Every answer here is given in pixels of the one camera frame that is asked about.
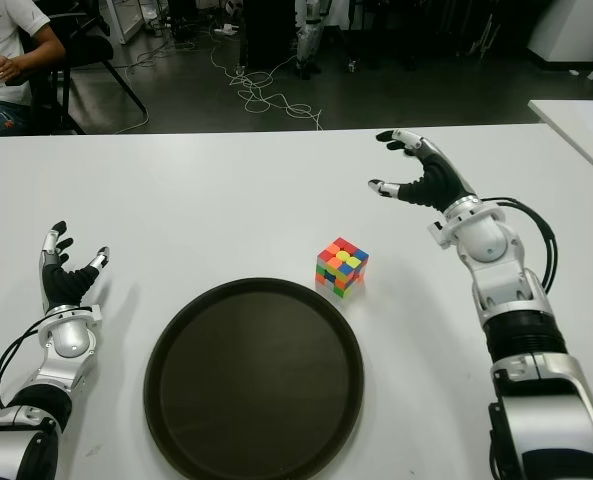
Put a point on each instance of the multicolour Rubik's cube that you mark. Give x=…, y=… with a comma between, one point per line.
x=342, y=272

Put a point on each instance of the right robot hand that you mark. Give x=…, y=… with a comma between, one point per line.
x=441, y=185

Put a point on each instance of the dark round plate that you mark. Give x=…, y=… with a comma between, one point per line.
x=253, y=385

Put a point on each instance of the white power strip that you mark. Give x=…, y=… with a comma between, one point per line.
x=226, y=30

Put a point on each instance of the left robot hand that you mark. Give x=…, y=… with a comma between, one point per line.
x=63, y=287

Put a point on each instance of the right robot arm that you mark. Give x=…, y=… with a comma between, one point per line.
x=526, y=350

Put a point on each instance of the white display cabinet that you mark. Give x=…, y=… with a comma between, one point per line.
x=126, y=20

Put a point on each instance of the seated person white shirt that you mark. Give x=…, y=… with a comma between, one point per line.
x=1, y=45

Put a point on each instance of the white side table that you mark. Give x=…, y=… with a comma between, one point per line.
x=571, y=125

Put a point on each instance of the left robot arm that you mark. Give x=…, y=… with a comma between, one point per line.
x=68, y=340

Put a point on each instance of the black office chair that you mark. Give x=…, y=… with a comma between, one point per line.
x=91, y=50

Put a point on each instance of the black cabinet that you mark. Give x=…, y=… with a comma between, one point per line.
x=268, y=35

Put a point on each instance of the white pedestal cabinet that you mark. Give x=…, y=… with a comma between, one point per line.
x=571, y=30

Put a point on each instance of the silver humanoid robot legs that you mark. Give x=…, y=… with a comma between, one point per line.
x=308, y=40

